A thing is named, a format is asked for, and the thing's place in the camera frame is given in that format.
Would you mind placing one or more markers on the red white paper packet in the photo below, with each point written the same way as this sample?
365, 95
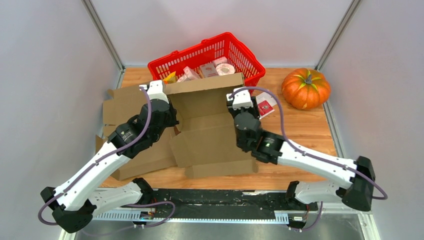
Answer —
265, 103

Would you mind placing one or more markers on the yellow snack packet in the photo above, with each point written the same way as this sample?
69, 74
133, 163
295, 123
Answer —
171, 78

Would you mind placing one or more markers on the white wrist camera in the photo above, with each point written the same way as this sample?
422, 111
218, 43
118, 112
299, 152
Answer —
239, 98
155, 90

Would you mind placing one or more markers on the red plastic shopping basket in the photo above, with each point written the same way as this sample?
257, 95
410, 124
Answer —
222, 45

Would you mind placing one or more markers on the left aluminium frame post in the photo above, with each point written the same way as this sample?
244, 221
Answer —
92, 12

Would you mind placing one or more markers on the orange pumpkin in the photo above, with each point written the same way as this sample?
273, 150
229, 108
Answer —
305, 89

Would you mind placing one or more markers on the flat brown cardboard sheet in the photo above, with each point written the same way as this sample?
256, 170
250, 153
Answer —
132, 121

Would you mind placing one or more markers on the pink white round roll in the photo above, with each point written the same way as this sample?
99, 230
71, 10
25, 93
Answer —
224, 69

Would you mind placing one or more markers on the brown cardboard box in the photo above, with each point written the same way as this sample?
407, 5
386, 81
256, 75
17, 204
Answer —
206, 143

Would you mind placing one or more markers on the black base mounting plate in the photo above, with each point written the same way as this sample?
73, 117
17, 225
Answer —
203, 203

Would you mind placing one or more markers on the aluminium frame post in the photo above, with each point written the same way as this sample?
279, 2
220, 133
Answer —
348, 15
92, 12

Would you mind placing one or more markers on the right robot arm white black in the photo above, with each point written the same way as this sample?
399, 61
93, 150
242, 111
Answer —
347, 180

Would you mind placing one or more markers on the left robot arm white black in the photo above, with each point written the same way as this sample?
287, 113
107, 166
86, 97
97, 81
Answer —
76, 202

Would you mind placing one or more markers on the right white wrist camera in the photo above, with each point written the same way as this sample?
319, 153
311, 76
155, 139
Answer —
239, 98

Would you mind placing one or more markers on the white slotted cable duct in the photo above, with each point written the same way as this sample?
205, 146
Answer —
126, 215

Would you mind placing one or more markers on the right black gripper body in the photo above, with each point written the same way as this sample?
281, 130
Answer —
253, 110

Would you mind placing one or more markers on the right aluminium frame post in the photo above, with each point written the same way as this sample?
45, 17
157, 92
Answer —
348, 15

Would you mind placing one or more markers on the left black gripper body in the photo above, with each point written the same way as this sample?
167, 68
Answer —
171, 120

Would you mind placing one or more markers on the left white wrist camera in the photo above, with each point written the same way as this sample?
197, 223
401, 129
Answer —
155, 90

